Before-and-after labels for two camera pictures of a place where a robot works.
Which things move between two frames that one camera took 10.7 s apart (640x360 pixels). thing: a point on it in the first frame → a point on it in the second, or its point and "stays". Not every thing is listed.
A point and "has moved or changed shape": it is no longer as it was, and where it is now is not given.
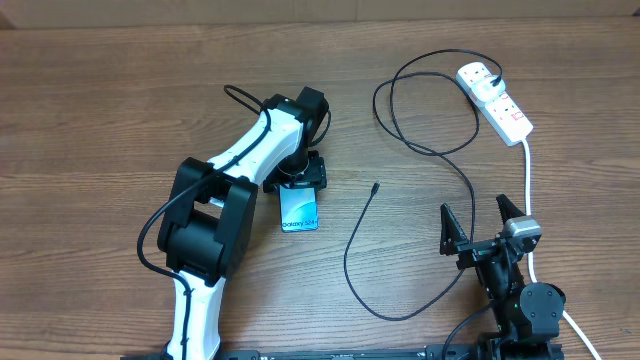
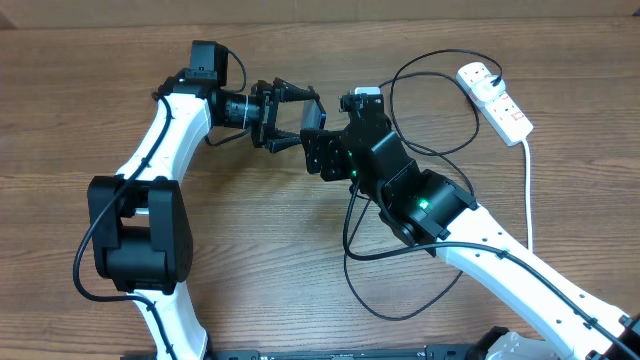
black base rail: x=434 y=351 stays
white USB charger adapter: x=484 y=89 stays
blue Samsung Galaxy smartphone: x=299 y=209 has moved or changed shape
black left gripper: x=314 y=175 → x=268 y=105
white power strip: x=502 y=113 stays
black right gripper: x=454 y=242 → x=329 y=153
